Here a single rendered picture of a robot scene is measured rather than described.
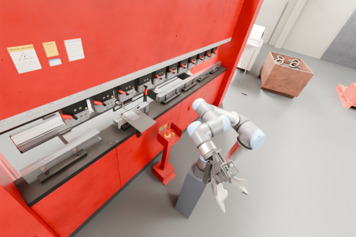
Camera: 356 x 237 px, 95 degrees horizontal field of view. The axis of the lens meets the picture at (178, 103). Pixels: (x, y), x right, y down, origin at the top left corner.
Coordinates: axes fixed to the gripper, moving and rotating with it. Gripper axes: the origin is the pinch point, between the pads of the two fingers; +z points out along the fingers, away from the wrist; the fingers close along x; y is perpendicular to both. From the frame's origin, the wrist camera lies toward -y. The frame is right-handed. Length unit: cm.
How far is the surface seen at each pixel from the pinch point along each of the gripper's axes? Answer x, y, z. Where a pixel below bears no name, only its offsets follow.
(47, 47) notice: -51, -1, -92
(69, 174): -48, -78, -60
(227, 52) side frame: 200, -34, -178
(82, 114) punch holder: -37, -44, -84
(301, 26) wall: 914, 43, -397
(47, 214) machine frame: -62, -102, -46
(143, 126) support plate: 7, -58, -75
